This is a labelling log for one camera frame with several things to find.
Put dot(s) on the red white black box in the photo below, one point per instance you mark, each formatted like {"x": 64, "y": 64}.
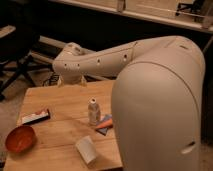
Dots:
{"x": 35, "y": 117}

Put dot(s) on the blue cloth piece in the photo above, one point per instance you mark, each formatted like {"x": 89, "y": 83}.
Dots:
{"x": 103, "y": 130}

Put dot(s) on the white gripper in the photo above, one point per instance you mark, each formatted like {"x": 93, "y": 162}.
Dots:
{"x": 61, "y": 65}

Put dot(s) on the white shelf ledge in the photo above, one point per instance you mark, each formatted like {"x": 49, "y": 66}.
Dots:
{"x": 168, "y": 12}

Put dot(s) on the orange bowl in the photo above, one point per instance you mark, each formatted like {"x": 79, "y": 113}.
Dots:
{"x": 20, "y": 139}

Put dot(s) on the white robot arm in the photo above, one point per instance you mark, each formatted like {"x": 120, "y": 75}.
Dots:
{"x": 156, "y": 98}

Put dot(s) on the clear plastic bottle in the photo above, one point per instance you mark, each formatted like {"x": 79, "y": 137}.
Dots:
{"x": 94, "y": 113}

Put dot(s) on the black office chair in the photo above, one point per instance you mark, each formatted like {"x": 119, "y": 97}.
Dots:
{"x": 16, "y": 42}

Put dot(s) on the orange marker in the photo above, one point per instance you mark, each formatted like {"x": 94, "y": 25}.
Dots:
{"x": 105, "y": 124}

